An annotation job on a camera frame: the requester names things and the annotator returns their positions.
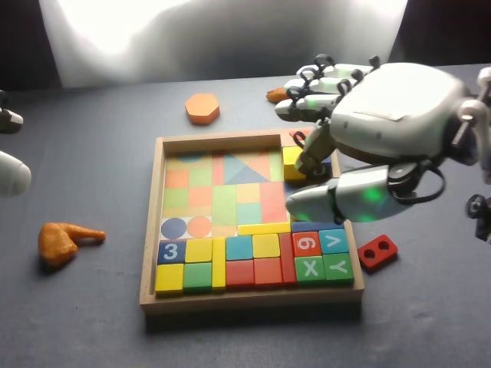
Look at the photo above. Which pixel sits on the orange toy bread piece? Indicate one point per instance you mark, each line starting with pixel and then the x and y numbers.
pixel 275 95

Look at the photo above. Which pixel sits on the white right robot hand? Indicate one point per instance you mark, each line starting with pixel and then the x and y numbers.
pixel 399 111

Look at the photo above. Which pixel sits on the white backdrop sheet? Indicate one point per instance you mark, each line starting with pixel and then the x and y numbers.
pixel 230 38

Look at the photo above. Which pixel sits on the red two-hole block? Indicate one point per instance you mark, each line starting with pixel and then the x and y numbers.
pixel 377 252

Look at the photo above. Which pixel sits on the orange hexagon block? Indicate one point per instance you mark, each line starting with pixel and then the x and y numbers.
pixel 202 109

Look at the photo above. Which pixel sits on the grey table cloth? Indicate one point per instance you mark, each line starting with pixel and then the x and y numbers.
pixel 96 326

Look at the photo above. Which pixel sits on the wooden puzzle tray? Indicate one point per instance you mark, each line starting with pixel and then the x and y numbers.
pixel 249 303

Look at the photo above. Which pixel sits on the orange toy chicken drumstick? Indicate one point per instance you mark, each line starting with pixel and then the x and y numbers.
pixel 57 243

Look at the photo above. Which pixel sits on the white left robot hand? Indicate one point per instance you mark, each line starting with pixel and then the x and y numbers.
pixel 15 174

